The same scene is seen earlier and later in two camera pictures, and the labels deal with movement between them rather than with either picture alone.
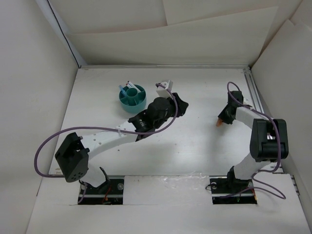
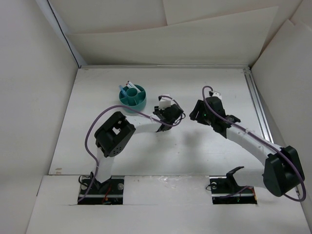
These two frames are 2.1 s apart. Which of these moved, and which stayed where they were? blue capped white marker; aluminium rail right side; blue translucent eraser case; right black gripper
Moved: right black gripper
Stayed: aluminium rail right side; blue capped white marker; blue translucent eraser case
